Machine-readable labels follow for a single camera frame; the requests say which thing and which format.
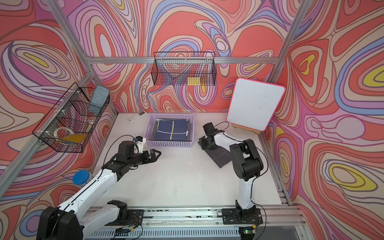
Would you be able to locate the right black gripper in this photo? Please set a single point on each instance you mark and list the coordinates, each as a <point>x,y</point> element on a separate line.
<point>204,147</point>

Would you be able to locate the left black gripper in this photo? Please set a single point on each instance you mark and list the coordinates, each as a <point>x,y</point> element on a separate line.
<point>146,160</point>

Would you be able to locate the dark grey pillowcase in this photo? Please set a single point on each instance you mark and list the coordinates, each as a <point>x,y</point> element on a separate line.
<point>220,156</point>

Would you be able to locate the navy yellow-striped pillowcase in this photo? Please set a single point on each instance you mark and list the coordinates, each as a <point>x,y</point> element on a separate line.
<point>171,130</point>

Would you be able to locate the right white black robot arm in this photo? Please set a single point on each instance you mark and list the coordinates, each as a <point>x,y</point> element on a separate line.
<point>246,161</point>

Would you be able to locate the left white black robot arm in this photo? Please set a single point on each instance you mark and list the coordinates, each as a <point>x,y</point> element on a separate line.
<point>69,220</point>

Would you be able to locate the purple plastic basket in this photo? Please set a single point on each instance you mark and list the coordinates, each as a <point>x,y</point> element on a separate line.
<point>150,132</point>

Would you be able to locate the yellow card in basket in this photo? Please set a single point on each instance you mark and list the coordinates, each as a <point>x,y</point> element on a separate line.
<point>75,138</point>

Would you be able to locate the wooden whiteboard stand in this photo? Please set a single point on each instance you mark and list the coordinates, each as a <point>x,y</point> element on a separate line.
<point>246,129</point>

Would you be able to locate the white remote control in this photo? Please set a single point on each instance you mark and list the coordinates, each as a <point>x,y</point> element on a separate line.
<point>137,116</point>

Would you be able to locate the pink-framed whiteboard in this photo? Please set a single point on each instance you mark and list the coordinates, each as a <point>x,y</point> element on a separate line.
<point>253,103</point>

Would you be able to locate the blue-lidded clear jar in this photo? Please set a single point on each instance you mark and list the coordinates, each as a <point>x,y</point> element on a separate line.
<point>82,177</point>

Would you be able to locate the green circuit board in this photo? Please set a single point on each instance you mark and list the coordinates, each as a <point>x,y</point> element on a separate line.
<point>123,231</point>

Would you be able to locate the grey sponge block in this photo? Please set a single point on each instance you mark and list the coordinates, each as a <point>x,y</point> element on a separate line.
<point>99,97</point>

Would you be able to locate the white tape roll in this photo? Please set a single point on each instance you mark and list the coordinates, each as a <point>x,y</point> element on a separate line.
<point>62,132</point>

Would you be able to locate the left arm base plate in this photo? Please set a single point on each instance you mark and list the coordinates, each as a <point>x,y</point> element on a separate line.
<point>128,218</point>

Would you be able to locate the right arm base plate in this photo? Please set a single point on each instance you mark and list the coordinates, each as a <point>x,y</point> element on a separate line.
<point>238,216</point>

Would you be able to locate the black wire basket back wall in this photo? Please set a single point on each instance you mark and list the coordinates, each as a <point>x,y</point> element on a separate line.
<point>184,69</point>

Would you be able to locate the black wire basket wall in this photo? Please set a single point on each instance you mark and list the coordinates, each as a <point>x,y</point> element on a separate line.
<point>184,69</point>
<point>71,111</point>

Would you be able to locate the black wire basket left wall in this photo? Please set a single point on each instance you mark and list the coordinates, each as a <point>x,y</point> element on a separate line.
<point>71,111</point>

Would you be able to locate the aluminium front rail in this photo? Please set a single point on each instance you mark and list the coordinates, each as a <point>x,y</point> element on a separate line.
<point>280,222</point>

